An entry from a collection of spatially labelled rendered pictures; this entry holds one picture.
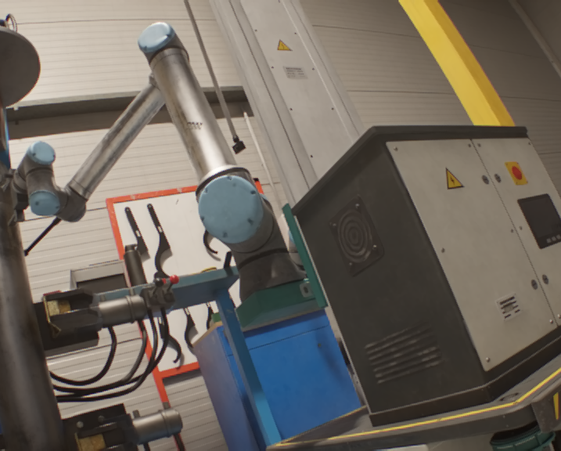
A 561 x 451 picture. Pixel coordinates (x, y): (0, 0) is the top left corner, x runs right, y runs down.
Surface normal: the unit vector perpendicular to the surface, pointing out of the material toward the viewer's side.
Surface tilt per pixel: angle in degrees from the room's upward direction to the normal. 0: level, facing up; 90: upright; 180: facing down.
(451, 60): 90
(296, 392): 90
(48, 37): 90
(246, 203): 95
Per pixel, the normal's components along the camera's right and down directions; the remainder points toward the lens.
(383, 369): -0.84, 0.15
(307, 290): 0.43, -0.42
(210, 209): -0.13, -0.16
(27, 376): 0.63, -0.44
